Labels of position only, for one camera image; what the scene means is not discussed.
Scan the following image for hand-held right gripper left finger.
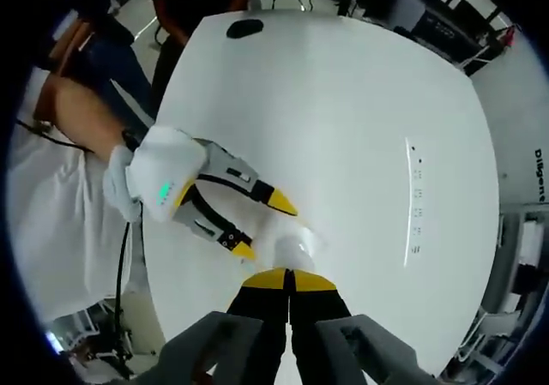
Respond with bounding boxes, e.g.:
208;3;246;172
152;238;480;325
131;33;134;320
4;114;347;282
141;267;288;385

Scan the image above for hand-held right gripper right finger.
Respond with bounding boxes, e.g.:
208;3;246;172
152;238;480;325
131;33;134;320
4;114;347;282
287;268;435;385

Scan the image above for white pump bottle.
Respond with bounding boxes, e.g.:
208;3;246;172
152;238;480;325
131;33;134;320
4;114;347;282
246;215;329;275

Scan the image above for person's blue trousers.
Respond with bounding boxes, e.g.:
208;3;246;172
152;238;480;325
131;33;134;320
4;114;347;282
79;33;154;124

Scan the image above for person's white shirt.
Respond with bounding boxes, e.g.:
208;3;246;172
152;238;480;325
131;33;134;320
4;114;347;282
8;69;146;322

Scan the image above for black oval object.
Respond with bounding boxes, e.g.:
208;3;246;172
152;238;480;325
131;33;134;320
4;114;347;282
226;17;264;39

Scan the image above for white power strip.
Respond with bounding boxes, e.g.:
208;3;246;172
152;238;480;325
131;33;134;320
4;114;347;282
403;136;425;268

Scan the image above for black equipment rack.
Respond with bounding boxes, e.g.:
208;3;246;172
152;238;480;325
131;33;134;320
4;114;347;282
402;0;520;76

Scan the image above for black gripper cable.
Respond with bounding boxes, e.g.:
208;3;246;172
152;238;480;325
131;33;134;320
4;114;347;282
112;200;142;360

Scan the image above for thin black cable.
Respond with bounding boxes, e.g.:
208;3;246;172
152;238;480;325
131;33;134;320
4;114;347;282
15;117;132;151

